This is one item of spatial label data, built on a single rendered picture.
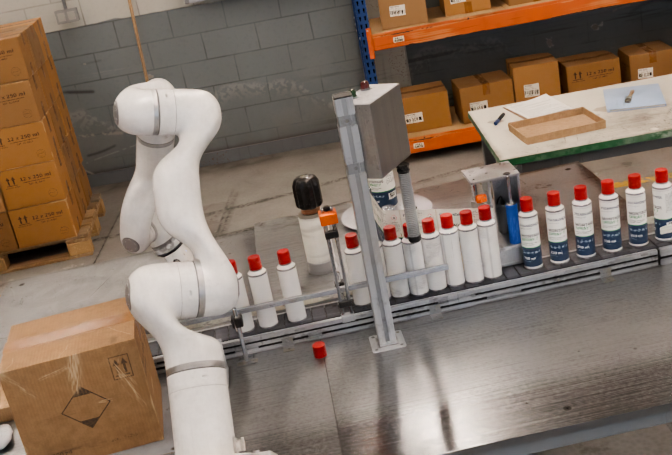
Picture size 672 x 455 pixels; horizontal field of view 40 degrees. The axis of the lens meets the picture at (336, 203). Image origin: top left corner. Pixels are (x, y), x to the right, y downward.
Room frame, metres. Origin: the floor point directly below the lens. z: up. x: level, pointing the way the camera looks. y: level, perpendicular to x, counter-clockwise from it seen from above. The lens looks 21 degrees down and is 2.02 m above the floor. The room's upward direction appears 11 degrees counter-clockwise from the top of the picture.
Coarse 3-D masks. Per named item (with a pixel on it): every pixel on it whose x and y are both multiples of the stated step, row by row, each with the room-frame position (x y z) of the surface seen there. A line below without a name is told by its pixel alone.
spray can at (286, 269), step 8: (280, 256) 2.21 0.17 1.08; (288, 256) 2.22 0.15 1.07; (280, 264) 2.22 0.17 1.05; (288, 264) 2.22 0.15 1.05; (280, 272) 2.21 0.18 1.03; (288, 272) 2.20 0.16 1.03; (296, 272) 2.22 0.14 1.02; (280, 280) 2.22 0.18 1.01; (288, 280) 2.20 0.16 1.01; (296, 280) 2.21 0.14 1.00; (288, 288) 2.20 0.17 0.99; (296, 288) 2.21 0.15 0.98; (288, 296) 2.21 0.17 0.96; (288, 304) 2.21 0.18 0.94; (296, 304) 2.20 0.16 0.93; (288, 312) 2.21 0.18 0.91; (296, 312) 2.20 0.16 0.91; (304, 312) 2.22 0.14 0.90; (288, 320) 2.22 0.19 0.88; (296, 320) 2.20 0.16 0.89
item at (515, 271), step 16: (624, 240) 2.32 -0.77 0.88; (576, 256) 2.28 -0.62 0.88; (608, 256) 2.24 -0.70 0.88; (512, 272) 2.25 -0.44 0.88; (528, 272) 2.24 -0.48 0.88; (544, 272) 2.22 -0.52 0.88; (448, 288) 2.23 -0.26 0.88; (464, 288) 2.22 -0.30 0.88; (336, 304) 2.27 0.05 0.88; (352, 304) 2.26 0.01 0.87; (256, 320) 2.27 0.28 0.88; (304, 320) 2.21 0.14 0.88; (320, 320) 2.20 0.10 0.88; (224, 336) 2.21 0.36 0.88; (160, 352) 2.19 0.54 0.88
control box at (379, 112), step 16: (368, 96) 2.13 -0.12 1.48; (384, 96) 2.13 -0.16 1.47; (400, 96) 2.20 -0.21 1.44; (368, 112) 2.07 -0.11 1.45; (384, 112) 2.12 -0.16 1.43; (400, 112) 2.19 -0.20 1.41; (368, 128) 2.07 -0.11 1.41; (384, 128) 2.11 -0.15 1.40; (400, 128) 2.18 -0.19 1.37; (368, 144) 2.08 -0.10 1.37; (384, 144) 2.10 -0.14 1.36; (400, 144) 2.16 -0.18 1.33; (368, 160) 2.08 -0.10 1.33; (384, 160) 2.09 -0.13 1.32; (400, 160) 2.15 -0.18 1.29; (368, 176) 2.09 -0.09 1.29; (384, 176) 2.07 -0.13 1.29
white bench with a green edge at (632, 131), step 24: (552, 96) 4.11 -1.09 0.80; (576, 96) 4.03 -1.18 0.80; (600, 96) 3.96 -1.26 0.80; (480, 120) 3.95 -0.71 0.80; (504, 120) 3.88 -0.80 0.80; (624, 120) 3.57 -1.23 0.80; (648, 120) 3.51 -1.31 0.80; (504, 144) 3.56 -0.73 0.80; (552, 144) 3.45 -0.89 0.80; (576, 144) 3.39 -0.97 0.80; (600, 144) 3.37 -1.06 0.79; (624, 144) 3.36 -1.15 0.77; (648, 144) 3.41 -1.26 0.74; (528, 168) 3.43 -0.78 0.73
